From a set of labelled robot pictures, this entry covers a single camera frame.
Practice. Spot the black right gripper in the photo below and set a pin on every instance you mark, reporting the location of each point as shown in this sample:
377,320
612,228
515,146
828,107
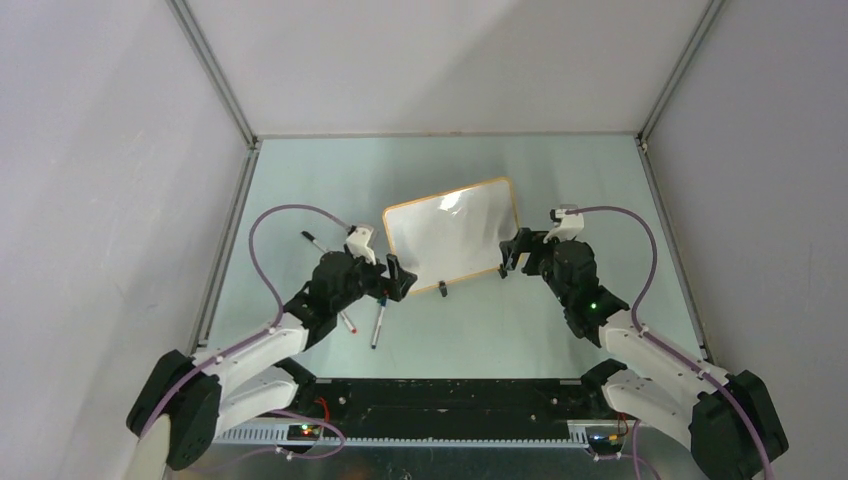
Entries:
525,241

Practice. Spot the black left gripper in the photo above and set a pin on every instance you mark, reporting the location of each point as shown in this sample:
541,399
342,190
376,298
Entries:
400,280

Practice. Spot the yellow framed whiteboard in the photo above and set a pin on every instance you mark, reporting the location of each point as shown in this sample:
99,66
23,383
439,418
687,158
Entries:
452,236

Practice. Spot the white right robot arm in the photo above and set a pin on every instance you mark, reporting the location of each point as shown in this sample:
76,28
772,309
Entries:
727,422

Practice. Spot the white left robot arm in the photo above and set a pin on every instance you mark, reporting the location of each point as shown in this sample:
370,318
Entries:
204,395

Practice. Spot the blue marker pen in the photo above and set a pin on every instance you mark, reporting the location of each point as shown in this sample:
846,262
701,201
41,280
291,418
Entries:
382,302

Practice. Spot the red marker pen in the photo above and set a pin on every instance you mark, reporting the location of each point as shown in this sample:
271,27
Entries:
348,322

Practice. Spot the black marker pen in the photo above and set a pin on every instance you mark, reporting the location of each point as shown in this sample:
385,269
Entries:
314,241

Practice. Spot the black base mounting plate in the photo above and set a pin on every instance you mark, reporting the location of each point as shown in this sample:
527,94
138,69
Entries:
451,409

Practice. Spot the left controller circuit board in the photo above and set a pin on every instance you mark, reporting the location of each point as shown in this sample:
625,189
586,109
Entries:
304,432

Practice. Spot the controller circuit board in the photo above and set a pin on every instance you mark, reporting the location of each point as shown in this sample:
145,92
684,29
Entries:
605,445
304,432

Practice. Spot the right controller circuit board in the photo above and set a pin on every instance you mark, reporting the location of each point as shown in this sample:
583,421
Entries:
605,445

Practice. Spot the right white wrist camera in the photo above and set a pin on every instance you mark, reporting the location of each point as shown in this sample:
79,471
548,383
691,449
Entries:
567,224

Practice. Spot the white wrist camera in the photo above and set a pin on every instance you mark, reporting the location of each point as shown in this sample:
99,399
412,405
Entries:
567,224
359,243

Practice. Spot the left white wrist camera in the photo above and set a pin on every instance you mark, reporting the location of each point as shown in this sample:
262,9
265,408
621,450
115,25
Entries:
359,243

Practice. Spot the right aluminium frame post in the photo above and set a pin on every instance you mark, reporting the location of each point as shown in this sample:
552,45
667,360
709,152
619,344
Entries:
680,68

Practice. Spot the aluminium frame post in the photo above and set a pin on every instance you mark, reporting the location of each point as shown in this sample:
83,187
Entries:
202,49
680,68

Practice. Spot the left aluminium frame post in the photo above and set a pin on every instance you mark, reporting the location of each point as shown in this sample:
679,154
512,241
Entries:
202,49

